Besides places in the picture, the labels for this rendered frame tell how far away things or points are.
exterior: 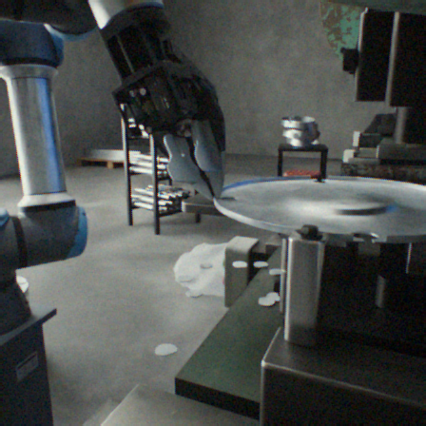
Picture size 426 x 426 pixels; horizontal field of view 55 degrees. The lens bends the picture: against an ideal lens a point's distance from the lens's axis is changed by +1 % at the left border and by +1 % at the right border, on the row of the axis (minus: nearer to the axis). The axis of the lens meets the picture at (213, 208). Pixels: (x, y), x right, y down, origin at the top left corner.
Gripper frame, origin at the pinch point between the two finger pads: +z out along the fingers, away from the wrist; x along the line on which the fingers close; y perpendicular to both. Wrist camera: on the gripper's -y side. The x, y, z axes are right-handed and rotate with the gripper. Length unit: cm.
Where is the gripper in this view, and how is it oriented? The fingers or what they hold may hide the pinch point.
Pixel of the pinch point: (214, 187)
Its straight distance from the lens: 48.7
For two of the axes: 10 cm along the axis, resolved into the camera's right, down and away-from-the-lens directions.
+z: 3.9, 9.2, 0.8
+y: -3.6, 2.3, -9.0
